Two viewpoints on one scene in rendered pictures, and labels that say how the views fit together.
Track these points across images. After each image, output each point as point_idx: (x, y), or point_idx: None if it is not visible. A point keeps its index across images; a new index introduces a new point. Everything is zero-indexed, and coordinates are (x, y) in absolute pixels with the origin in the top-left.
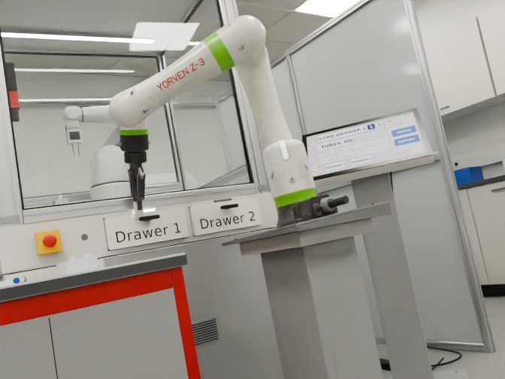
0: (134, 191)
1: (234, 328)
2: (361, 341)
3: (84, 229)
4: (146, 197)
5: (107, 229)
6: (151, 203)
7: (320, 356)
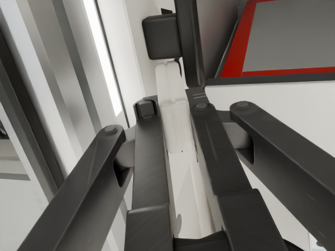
0: (171, 183)
1: None
2: None
3: None
4: (52, 52)
5: (181, 180)
6: (71, 12)
7: None
